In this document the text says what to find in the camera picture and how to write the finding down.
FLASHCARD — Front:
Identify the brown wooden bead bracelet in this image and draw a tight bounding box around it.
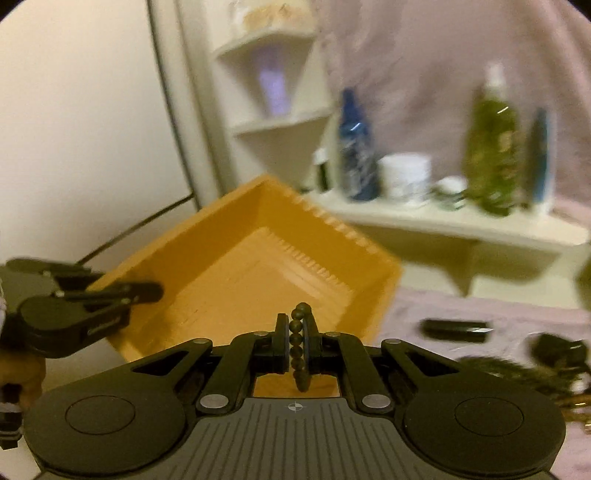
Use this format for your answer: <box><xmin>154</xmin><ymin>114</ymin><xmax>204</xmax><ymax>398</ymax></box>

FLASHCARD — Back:
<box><xmin>287</xmin><ymin>302</ymin><xmax>317</xmax><ymax>393</ymax></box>

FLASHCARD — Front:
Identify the orange plastic tray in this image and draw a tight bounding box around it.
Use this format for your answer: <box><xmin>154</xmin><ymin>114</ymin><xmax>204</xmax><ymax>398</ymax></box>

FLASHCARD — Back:
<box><xmin>87</xmin><ymin>174</ymin><xmax>404</xmax><ymax>399</ymax></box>

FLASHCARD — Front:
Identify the dark green bead necklace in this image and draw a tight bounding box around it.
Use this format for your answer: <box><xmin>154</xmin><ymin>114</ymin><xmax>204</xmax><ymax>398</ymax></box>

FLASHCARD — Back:
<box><xmin>457</xmin><ymin>356</ymin><xmax>588</xmax><ymax>407</ymax></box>

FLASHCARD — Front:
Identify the black cylinder tube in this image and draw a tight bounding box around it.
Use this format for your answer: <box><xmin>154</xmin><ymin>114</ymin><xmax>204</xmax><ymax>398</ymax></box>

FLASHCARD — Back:
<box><xmin>420</xmin><ymin>319</ymin><xmax>493</xmax><ymax>343</ymax></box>

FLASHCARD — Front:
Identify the white black lip balm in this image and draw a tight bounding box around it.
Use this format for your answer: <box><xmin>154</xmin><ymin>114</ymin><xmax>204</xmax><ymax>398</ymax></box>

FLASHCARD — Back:
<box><xmin>314</xmin><ymin>147</ymin><xmax>332</xmax><ymax>193</ymax></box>

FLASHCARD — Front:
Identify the dark blue spray bottle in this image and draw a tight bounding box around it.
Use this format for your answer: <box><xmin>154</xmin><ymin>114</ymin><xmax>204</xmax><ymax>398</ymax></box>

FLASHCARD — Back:
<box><xmin>339</xmin><ymin>88</ymin><xmax>380</xmax><ymax>202</ymax></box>

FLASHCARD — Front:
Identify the large white cream jar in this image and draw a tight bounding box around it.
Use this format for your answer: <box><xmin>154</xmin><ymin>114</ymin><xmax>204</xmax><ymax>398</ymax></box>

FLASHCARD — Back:
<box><xmin>378</xmin><ymin>152</ymin><xmax>432</xmax><ymax>208</ymax></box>

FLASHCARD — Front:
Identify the small green label jar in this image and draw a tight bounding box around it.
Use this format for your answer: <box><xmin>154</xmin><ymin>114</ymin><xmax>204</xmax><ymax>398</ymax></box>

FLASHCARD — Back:
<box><xmin>435</xmin><ymin>176</ymin><xmax>468</xmax><ymax>211</ymax></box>

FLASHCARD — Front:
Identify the small black open case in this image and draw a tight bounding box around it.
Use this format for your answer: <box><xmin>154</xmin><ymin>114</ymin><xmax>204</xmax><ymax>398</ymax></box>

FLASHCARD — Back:
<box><xmin>531</xmin><ymin>333</ymin><xmax>589</xmax><ymax>371</ymax></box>

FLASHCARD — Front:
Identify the green oil spray bottle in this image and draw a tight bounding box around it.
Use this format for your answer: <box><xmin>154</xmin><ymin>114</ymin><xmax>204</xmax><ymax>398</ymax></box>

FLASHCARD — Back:
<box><xmin>464</xmin><ymin>61</ymin><xmax>520</xmax><ymax>217</ymax></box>

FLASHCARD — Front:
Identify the lavender tube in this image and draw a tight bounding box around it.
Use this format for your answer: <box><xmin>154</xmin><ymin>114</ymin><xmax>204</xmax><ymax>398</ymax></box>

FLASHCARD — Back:
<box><xmin>256</xmin><ymin>54</ymin><xmax>290</xmax><ymax>117</ymax></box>

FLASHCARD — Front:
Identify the white wooden shelf unit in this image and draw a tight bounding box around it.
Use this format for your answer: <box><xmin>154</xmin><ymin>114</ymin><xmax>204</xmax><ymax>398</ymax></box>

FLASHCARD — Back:
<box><xmin>174</xmin><ymin>0</ymin><xmax>590</xmax><ymax>296</ymax></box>

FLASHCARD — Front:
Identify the blue white tube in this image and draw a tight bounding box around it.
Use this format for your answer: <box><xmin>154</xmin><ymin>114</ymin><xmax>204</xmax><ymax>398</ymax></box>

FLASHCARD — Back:
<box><xmin>527</xmin><ymin>108</ymin><xmax>555</xmax><ymax>216</ymax></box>

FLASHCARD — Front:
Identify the black cable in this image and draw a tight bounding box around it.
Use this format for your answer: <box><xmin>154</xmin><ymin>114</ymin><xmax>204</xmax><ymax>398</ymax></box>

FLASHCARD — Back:
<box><xmin>76</xmin><ymin>195</ymin><xmax>195</xmax><ymax>266</ymax></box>

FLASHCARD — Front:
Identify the white curved headboard frame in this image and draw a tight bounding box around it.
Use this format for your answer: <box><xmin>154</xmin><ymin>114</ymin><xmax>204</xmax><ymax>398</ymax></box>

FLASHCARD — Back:
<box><xmin>146</xmin><ymin>0</ymin><xmax>221</xmax><ymax>208</ymax></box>

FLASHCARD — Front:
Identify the pink towel on wall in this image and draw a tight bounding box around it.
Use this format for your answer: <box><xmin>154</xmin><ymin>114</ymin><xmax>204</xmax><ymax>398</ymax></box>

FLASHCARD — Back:
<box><xmin>312</xmin><ymin>1</ymin><xmax>590</xmax><ymax>203</ymax></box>

